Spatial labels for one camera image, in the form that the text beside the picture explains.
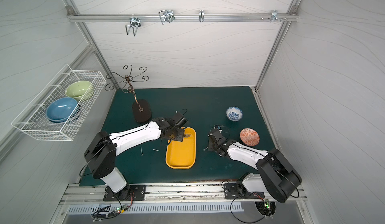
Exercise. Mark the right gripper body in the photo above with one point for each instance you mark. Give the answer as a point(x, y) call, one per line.
point(214, 142)

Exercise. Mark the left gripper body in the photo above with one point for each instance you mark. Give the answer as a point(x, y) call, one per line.
point(179, 134)

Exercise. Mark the yellow plastic storage box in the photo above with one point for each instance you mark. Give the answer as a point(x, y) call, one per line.
point(182, 155)

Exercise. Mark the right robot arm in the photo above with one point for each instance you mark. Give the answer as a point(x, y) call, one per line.
point(276, 175)

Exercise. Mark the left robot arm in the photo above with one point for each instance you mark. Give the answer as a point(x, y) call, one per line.
point(101, 154)

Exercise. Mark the red patterned bowl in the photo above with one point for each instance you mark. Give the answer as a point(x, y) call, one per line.
point(249, 137)

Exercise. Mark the blue white patterned bowl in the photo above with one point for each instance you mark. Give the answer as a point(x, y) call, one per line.
point(234, 113)

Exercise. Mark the bronze hook stand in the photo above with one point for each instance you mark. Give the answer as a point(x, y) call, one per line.
point(140, 107)

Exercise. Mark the green mat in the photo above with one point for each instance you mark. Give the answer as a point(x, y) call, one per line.
point(203, 109)

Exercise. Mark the green bowl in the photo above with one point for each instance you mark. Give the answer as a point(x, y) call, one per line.
point(80, 90)

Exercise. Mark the double metal hook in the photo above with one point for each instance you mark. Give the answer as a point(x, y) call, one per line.
point(133, 26)

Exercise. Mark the looped metal hook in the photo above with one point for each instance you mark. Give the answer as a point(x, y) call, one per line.
point(166, 16)

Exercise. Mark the white vent strip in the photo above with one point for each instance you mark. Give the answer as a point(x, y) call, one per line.
point(159, 208)

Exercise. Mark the small metal hook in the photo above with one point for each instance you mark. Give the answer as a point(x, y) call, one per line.
point(201, 16)

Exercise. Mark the right metal hook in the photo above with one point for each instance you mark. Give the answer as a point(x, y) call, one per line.
point(274, 18)

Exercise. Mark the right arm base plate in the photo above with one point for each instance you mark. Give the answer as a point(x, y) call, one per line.
point(234, 191)

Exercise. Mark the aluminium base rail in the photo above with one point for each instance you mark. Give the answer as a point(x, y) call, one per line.
point(185, 192)

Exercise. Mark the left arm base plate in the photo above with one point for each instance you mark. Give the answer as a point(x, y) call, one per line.
point(128, 193)

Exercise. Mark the aluminium cross rail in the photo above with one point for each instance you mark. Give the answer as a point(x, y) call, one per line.
point(154, 18)

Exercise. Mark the white wire basket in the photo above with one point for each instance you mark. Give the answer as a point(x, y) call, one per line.
point(32, 119)

